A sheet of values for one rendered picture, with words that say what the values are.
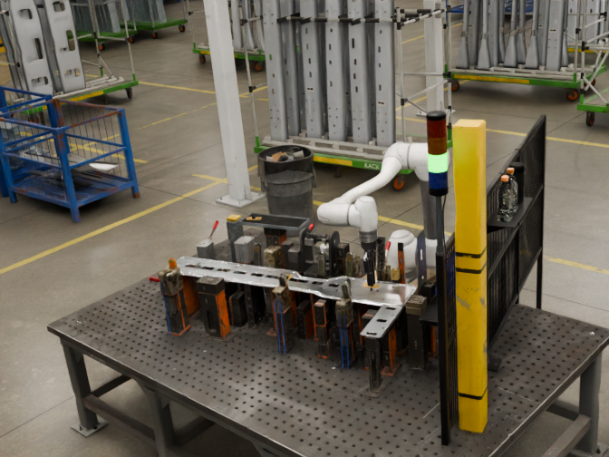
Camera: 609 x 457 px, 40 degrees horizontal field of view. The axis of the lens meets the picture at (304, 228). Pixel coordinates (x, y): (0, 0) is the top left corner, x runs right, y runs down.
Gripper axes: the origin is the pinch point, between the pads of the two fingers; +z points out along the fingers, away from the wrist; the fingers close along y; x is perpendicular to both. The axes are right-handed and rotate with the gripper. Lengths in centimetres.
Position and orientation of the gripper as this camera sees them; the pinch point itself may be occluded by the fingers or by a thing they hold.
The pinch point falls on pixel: (371, 277)
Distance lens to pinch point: 399.8
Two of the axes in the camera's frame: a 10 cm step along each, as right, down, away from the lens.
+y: -4.4, 3.8, -8.1
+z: 0.9, 9.2, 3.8
